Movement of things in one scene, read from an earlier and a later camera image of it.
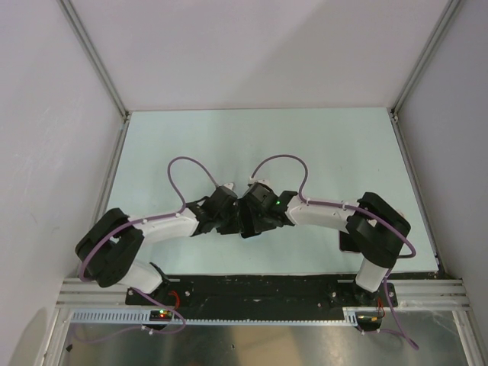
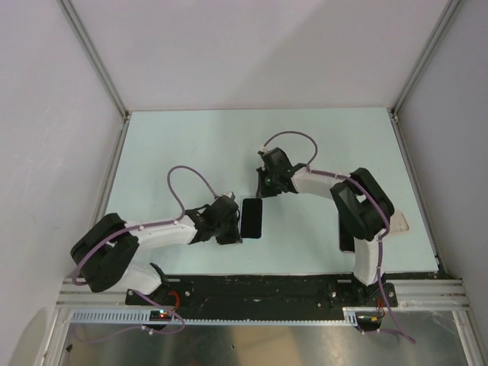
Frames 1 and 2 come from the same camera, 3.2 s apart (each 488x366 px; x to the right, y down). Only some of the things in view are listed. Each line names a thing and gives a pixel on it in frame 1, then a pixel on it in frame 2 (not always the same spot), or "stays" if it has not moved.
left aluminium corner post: x=69 y=10 stays
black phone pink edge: x=347 y=243 stays
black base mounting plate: x=264 y=292 stays
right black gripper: x=258 y=228 to x=262 y=192
